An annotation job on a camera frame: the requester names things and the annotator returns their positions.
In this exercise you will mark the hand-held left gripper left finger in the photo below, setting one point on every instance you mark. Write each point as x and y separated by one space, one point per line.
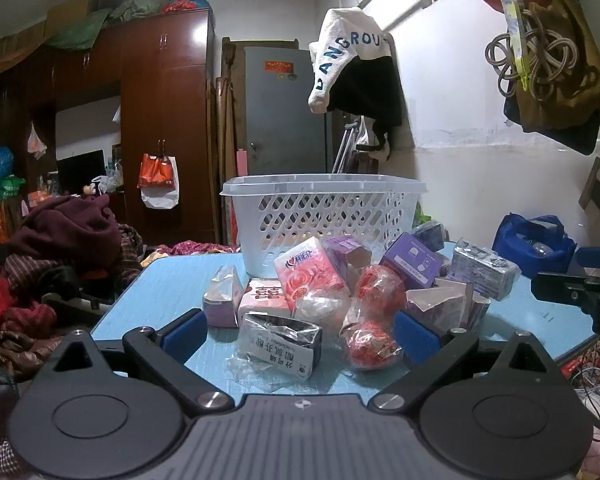
185 334

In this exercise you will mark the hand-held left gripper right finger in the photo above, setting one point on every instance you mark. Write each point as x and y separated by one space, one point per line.
414 336

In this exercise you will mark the red patterned ball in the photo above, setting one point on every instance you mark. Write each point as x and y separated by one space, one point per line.
372 347
380 287

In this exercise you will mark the purple white box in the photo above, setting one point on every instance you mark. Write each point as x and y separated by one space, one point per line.
445 305

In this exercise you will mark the purple carton box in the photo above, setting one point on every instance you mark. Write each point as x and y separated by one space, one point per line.
412 262
347 255

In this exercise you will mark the pink white box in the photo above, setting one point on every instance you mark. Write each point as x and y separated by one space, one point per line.
262 302

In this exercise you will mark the grey white pack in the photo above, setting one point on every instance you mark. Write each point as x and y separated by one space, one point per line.
485 270

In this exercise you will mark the clear plastic bundle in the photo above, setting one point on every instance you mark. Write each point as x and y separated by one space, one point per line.
322 312

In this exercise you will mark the black white box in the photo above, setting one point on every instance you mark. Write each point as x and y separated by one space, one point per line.
280 345

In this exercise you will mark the dark blue box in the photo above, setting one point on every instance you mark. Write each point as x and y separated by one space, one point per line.
430 235

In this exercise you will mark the pink tissue pack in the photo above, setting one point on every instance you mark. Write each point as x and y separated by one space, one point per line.
307 275

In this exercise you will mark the white plastic lattice basket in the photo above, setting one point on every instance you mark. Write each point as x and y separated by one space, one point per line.
320 210

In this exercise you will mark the blue fabric bag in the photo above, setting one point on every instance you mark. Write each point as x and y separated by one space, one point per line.
530 245

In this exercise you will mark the red printed paper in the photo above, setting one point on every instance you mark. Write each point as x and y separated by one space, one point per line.
597 355

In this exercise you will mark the pink floral cloth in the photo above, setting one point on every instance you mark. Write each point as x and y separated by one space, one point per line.
200 247

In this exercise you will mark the pile of dark clothes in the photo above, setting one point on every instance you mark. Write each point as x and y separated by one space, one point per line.
55 260

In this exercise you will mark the orange white plastic bag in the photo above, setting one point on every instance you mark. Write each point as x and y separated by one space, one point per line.
157 177

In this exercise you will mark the pink board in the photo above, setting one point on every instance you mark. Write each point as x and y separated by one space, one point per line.
241 162

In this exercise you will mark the olive hanging bag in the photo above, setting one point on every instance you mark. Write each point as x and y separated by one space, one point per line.
565 75

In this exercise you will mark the black monitor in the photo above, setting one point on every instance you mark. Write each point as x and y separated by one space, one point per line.
80 170

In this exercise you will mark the metal crutches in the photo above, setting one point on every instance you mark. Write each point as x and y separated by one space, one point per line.
345 145

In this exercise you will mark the brown wooden wardrobe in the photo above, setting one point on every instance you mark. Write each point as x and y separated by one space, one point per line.
165 125

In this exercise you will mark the small white plastic bag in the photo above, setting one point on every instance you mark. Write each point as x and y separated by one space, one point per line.
36 144

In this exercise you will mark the grey metal door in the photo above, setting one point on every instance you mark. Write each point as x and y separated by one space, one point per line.
285 110

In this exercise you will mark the black hanging garment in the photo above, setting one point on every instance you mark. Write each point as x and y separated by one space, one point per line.
367 90

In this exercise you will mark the white printed garment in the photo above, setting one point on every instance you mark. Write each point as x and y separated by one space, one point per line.
340 55

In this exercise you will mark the green cloth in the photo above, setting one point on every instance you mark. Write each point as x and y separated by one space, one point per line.
90 25

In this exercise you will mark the cardboard box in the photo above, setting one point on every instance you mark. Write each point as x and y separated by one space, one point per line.
65 12

